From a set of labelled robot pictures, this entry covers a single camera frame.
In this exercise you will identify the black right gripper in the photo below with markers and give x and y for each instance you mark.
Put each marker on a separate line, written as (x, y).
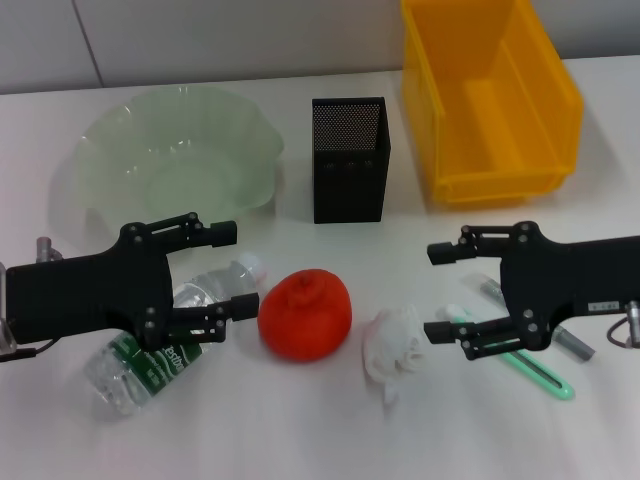
(570, 275)

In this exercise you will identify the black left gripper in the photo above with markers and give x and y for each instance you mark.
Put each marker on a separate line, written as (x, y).
(90, 290)

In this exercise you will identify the white paper ball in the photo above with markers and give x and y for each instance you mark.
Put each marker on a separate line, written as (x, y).
(395, 345)

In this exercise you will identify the red orange fruit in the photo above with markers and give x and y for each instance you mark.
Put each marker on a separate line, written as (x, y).
(305, 320)

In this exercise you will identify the clear green-label water bottle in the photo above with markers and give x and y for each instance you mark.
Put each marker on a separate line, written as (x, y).
(130, 380)

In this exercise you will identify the black mesh pen holder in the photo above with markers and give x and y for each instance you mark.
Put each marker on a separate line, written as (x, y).
(350, 190)

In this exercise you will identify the green utility knife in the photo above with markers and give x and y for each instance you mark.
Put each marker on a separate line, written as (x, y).
(545, 382)

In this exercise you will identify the green glass fruit plate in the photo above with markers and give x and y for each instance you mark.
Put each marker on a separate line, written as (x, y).
(175, 140)

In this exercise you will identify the grey marker pen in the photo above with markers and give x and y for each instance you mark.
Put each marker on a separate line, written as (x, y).
(575, 345)

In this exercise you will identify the yellow plastic bin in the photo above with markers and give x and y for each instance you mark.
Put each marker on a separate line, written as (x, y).
(500, 125)

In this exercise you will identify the left wrist silver plug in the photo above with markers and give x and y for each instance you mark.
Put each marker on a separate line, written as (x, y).
(46, 248)

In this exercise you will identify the wrist silver plug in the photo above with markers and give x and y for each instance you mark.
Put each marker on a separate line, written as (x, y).
(634, 320)
(46, 248)

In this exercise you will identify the right wrist silver plug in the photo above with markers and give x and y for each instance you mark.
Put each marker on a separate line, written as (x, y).
(634, 320)

